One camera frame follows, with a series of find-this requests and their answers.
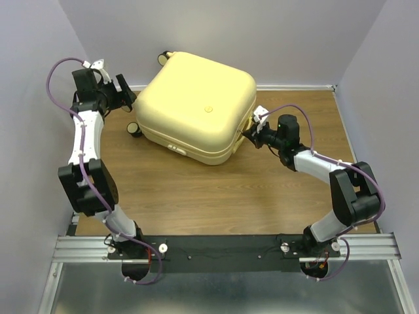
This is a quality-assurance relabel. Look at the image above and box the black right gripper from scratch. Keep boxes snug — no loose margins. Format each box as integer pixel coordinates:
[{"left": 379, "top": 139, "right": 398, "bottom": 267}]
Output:
[{"left": 242, "top": 120, "right": 284, "bottom": 150}]

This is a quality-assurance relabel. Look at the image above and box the cream yellow suitcase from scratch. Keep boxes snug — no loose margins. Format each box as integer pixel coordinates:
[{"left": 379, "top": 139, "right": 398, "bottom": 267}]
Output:
[{"left": 133, "top": 51, "right": 257, "bottom": 166}]

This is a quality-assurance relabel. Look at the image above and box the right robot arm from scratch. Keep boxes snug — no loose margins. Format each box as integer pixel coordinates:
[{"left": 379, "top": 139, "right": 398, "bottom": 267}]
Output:
[{"left": 243, "top": 108, "right": 385, "bottom": 256}]

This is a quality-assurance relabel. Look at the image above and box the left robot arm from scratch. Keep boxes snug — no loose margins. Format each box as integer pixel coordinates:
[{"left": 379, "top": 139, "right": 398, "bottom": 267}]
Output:
[{"left": 58, "top": 67, "right": 149, "bottom": 259}]

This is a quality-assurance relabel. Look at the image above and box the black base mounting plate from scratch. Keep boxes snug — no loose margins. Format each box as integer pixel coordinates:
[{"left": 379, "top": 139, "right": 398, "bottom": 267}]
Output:
[{"left": 107, "top": 234, "right": 341, "bottom": 274}]

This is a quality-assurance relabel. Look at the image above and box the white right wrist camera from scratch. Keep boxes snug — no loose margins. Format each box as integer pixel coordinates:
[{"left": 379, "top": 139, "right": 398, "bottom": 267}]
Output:
[{"left": 253, "top": 105, "right": 270, "bottom": 133}]

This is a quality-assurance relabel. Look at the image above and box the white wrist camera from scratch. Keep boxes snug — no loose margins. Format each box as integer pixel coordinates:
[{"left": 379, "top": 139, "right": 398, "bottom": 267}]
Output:
[
  {"left": 82, "top": 59, "right": 111, "bottom": 84},
  {"left": 253, "top": 105, "right": 270, "bottom": 133}
]

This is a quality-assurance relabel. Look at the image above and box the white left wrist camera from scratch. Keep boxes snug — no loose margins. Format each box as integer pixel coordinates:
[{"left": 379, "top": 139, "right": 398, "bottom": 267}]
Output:
[{"left": 82, "top": 59, "right": 111, "bottom": 84}]

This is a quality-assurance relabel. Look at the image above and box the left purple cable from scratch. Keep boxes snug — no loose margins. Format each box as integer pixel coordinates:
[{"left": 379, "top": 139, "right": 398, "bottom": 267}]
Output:
[{"left": 45, "top": 58, "right": 163, "bottom": 286}]

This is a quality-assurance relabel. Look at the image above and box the aluminium frame rail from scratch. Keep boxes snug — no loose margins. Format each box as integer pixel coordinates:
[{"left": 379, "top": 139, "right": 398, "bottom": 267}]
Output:
[{"left": 39, "top": 234, "right": 415, "bottom": 313}]

